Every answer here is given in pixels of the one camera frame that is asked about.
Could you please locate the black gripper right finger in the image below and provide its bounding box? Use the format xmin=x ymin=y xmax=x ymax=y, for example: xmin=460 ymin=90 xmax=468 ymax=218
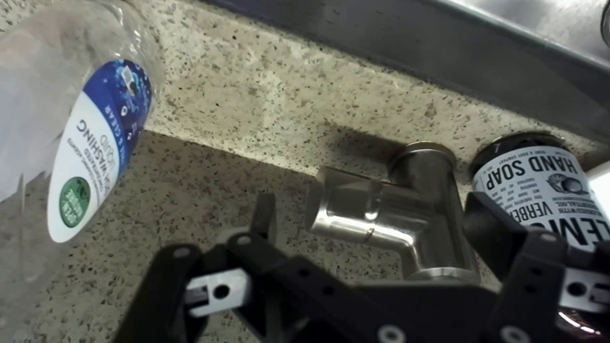
xmin=462 ymin=189 xmax=610 ymax=343

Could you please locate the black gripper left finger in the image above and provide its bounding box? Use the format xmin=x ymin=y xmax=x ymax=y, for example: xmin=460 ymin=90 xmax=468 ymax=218
xmin=113 ymin=191 xmax=409 ymax=343

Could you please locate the stainless steel faucet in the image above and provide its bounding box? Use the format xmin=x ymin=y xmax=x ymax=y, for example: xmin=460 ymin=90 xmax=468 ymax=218
xmin=304 ymin=143 xmax=481 ymax=284

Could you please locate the amber hand soap pump bottle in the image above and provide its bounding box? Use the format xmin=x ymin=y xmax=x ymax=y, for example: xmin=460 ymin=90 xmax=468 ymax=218
xmin=468 ymin=130 xmax=610 ymax=254

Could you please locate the white soap dish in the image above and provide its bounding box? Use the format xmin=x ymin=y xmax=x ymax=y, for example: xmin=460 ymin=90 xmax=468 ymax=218
xmin=588 ymin=160 xmax=610 ymax=206

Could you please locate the clear dish soap bottle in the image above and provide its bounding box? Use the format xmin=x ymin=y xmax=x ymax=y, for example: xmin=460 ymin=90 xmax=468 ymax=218
xmin=0 ymin=0 xmax=168 ymax=313

